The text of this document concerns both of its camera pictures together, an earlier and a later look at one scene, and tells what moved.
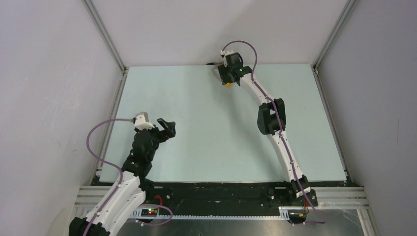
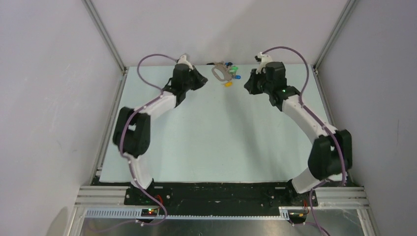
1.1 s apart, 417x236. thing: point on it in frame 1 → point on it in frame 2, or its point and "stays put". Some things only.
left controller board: [148, 212] stays put
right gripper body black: [223, 70] → [266, 86]
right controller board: [297, 215] stays put
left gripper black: [170, 125] → [201, 80]
